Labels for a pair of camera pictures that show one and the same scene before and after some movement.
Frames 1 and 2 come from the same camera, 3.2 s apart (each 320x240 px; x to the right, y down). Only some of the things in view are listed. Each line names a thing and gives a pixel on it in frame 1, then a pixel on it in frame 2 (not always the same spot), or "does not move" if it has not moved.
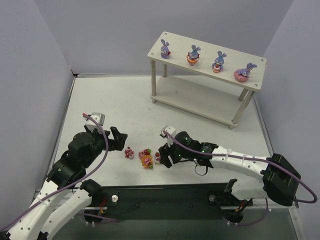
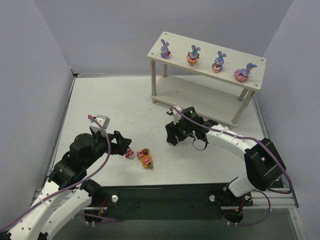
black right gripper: x=169 y=155 to x=173 y=131
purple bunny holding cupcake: x=217 y=66 does not move
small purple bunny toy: x=164 y=50 does not move
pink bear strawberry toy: x=129 y=153 does not move
